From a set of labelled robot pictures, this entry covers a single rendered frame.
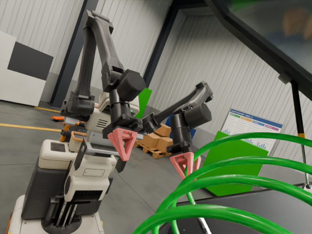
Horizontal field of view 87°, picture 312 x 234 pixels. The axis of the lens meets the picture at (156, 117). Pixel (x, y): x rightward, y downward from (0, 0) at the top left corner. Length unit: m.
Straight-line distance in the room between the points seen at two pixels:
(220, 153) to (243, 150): 0.44
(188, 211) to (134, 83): 0.31
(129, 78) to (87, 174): 0.80
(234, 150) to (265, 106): 3.68
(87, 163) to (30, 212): 0.61
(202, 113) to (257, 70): 7.05
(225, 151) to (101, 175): 2.91
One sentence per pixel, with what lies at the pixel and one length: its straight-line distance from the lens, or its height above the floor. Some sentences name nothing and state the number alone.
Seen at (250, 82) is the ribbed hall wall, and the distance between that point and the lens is 7.38.
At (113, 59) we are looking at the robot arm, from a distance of 0.59.
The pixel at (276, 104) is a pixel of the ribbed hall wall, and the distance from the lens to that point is 7.06.
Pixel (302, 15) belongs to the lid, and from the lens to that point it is 0.56.
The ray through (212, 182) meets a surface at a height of 1.30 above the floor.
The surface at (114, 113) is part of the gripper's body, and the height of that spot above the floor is 1.32.
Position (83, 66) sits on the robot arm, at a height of 1.41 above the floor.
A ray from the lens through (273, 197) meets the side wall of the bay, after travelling 0.78.
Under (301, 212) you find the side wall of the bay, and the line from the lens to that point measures 0.80.
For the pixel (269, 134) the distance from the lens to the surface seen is 0.44.
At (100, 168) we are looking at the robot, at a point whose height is 0.88.
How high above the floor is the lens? 1.39
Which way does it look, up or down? 5 degrees down
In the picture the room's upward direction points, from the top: 22 degrees clockwise
